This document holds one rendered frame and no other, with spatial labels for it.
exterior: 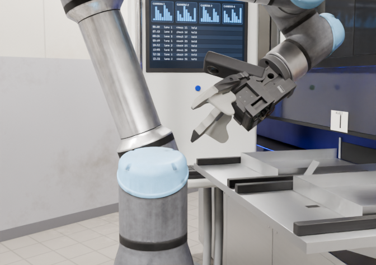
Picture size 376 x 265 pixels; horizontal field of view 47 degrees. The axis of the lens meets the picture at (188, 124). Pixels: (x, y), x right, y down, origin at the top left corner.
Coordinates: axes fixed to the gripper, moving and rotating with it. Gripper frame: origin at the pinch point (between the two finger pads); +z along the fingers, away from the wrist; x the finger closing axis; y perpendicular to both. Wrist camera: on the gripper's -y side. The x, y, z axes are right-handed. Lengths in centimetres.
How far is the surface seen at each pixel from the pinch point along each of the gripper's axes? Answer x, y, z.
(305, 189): 24.7, 20.9, -17.3
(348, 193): 27.4, 27.8, -25.4
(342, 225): 5.1, 30.1, -10.1
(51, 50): 203, -180, -17
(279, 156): 61, 7, -33
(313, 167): 33.1, 17.8, -26.1
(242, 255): 146, 21, -17
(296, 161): 61, 11, -36
